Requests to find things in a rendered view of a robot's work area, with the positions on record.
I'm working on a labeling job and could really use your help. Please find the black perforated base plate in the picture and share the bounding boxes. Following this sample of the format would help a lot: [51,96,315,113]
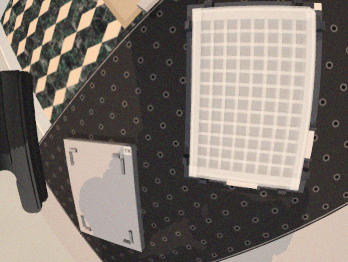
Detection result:
[39,0,348,262]

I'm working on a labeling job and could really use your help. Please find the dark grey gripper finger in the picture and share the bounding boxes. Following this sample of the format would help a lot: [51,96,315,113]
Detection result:
[0,70,48,213]

